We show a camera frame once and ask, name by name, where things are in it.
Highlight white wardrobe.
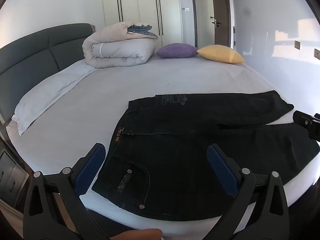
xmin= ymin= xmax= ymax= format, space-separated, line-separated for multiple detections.
xmin=101 ymin=0 xmax=184 ymax=48

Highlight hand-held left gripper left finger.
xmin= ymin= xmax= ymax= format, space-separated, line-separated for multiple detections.
xmin=22 ymin=142 xmax=110 ymax=240

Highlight brown wooden door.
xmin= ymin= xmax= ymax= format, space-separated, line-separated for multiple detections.
xmin=209 ymin=0 xmax=232 ymax=49

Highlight blue folded cloth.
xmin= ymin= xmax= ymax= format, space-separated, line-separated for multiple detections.
xmin=127 ymin=24 xmax=159 ymax=39

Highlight bed with white sheet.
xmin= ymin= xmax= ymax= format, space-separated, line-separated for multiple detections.
xmin=5 ymin=47 xmax=320 ymax=240

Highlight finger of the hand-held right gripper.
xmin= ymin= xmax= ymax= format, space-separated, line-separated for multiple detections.
xmin=292 ymin=109 xmax=320 ymax=142

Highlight person's leg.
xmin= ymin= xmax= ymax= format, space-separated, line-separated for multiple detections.
xmin=117 ymin=228 xmax=163 ymax=240

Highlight folded beige duvet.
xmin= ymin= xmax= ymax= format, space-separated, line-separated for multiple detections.
xmin=82 ymin=21 xmax=159 ymax=68

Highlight white pillow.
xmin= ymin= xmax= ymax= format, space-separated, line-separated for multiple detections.
xmin=11 ymin=60 xmax=97 ymax=137

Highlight yellow cushion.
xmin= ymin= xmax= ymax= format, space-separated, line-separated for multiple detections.
xmin=197 ymin=44 xmax=246 ymax=64

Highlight grey padded headboard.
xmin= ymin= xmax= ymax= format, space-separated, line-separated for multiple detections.
xmin=0 ymin=23 xmax=97 ymax=125

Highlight purple cushion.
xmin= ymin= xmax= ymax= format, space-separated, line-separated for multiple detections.
xmin=156 ymin=43 xmax=199 ymax=59

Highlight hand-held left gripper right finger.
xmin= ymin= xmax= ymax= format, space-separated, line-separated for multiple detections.
xmin=205 ymin=144 xmax=290 ymax=240

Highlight grey nightstand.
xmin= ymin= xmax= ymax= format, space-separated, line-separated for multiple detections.
xmin=0 ymin=149 xmax=28 ymax=210

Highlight black denim pants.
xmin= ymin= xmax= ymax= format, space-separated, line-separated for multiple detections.
xmin=91 ymin=90 xmax=320 ymax=222

